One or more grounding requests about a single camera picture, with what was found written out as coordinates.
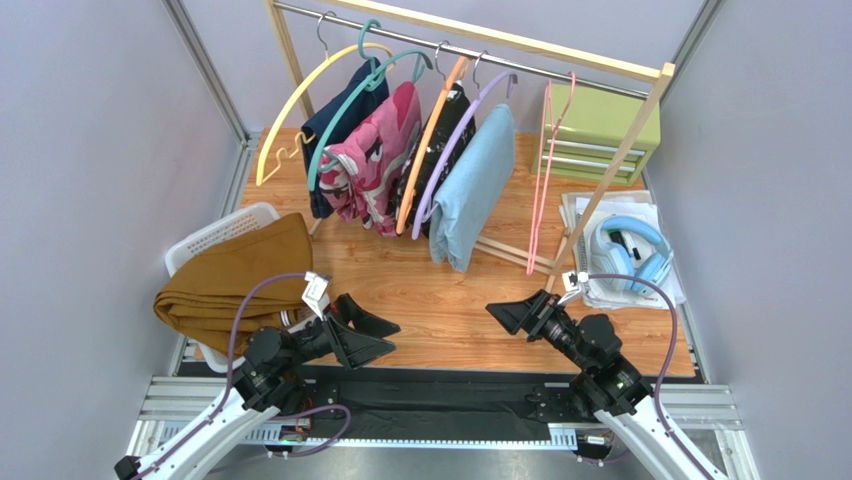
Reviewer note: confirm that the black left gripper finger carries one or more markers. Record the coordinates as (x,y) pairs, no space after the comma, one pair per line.
(351,314)
(361,348)

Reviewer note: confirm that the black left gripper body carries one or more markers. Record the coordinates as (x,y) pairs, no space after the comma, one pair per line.
(316,340)

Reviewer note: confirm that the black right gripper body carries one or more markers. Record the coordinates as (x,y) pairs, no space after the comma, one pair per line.
(540,321)

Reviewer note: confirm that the brown trousers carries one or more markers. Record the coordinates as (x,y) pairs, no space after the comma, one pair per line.
(202,298)

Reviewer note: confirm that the pink wire hanger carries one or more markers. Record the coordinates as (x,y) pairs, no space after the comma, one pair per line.
(549,173)

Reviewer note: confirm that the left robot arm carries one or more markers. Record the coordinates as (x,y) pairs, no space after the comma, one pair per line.
(266,384)

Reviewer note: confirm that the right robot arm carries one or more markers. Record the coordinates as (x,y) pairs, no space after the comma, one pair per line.
(608,388)

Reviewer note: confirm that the purple hanger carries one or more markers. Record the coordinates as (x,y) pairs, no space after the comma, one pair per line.
(425,207)

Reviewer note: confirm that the yellow hanger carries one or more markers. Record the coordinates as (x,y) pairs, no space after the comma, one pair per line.
(299,96)

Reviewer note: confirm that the teal hanger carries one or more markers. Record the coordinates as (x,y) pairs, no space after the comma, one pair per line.
(345,111)

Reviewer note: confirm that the orange hanger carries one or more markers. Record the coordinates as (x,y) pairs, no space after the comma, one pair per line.
(458,72)

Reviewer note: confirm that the light blue headphones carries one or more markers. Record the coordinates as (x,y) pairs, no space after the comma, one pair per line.
(609,256)

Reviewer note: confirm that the white plastic basket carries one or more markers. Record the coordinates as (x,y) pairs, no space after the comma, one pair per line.
(242,221)

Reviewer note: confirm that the light blue garment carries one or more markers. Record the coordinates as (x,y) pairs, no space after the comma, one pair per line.
(470,193)

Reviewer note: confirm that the pink patterned garment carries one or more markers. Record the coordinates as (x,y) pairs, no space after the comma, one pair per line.
(359,176)

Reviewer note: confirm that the navy blue garment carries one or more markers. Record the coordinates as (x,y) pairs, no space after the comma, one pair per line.
(364,104)

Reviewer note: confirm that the green drawer box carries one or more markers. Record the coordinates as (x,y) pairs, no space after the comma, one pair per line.
(581,131)

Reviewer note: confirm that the black patterned garment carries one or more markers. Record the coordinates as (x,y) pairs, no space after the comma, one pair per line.
(455,106)

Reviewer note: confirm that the metal rack rod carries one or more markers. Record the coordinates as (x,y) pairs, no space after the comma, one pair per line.
(448,48)

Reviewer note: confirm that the wooden clothes rack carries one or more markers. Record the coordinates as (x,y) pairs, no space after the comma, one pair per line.
(659,79)

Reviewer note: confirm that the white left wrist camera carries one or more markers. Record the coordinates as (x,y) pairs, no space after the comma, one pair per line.
(315,295)

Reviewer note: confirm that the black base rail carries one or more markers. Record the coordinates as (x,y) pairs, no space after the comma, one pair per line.
(437,405)

